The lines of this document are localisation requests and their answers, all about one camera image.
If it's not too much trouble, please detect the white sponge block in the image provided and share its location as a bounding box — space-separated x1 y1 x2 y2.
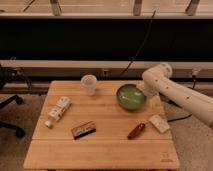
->
149 115 170 133

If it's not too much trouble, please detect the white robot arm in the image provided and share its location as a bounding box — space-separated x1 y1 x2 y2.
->
142 63 213 129

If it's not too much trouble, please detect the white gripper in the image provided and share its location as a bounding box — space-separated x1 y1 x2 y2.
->
137 81 157 98

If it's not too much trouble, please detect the green ceramic bowl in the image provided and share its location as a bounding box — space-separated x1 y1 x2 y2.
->
116 84 146 110

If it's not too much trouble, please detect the black floor cable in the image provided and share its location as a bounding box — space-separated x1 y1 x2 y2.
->
166 113 194 123

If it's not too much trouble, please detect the red pocket knife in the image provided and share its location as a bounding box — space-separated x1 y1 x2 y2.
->
127 123 145 140

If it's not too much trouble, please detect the black hanging cable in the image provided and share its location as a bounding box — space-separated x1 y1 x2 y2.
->
119 9 157 77

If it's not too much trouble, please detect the small brown cardboard box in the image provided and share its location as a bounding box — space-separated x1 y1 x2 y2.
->
71 121 96 140

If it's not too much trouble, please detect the black office chair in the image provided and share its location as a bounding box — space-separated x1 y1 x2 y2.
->
0 63 27 139

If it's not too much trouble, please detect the clear plastic cup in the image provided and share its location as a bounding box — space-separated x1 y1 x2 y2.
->
81 74 97 96

